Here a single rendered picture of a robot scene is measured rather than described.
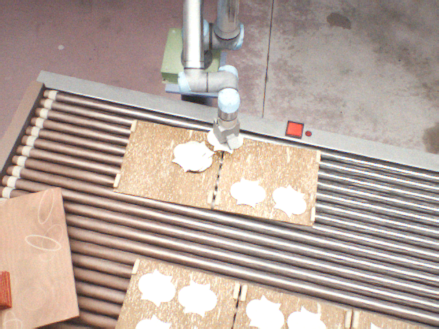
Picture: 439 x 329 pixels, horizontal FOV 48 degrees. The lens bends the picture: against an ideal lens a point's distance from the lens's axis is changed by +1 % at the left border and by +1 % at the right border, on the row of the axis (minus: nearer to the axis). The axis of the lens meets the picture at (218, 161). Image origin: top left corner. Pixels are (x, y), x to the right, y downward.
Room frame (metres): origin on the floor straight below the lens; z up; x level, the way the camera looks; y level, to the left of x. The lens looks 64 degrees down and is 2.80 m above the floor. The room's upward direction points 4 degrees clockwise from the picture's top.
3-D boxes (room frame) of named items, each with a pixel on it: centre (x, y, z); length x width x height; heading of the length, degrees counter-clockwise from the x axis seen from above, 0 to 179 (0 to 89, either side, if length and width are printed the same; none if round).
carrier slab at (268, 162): (0.86, -0.22, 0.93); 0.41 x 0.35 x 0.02; 84
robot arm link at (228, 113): (0.97, -0.02, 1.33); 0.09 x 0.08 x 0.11; 4
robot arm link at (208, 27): (1.44, 0.14, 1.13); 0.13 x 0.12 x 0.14; 94
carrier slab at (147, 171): (0.91, 0.20, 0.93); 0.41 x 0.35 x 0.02; 84
